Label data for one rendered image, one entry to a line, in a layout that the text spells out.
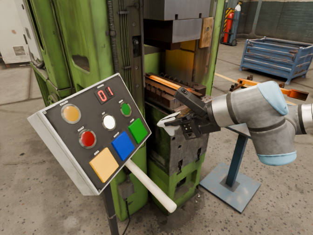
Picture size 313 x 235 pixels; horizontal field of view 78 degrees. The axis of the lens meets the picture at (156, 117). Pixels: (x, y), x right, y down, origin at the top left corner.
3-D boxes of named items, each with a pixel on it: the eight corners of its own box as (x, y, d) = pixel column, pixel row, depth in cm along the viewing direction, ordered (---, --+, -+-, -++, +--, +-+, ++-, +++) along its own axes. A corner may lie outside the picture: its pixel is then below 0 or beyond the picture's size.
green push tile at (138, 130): (148, 133, 78) (139, 117, 75) (138, 143, 72) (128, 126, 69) (144, 133, 79) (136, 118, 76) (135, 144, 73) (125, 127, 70)
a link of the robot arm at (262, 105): (291, 122, 44) (279, 81, 42) (235, 133, 51) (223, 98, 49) (289, 108, 51) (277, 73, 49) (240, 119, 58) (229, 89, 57)
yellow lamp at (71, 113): (83, 120, 55) (79, 106, 53) (66, 125, 52) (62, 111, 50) (78, 115, 57) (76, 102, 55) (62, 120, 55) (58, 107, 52)
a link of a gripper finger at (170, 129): (159, 140, 67) (182, 135, 62) (152, 126, 66) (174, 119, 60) (163, 135, 70) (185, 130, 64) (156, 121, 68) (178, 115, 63)
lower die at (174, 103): (193, 100, 117) (194, 87, 113) (169, 111, 106) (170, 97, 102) (151, 82, 145) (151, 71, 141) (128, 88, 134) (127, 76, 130)
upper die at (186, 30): (200, 38, 99) (202, 18, 94) (172, 43, 88) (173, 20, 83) (150, 31, 127) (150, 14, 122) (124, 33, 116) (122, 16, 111)
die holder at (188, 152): (206, 151, 144) (215, 97, 121) (169, 176, 123) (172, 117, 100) (158, 121, 181) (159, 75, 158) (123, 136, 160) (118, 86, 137)
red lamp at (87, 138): (98, 144, 57) (96, 132, 55) (83, 150, 55) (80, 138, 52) (94, 139, 59) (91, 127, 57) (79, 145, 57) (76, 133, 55)
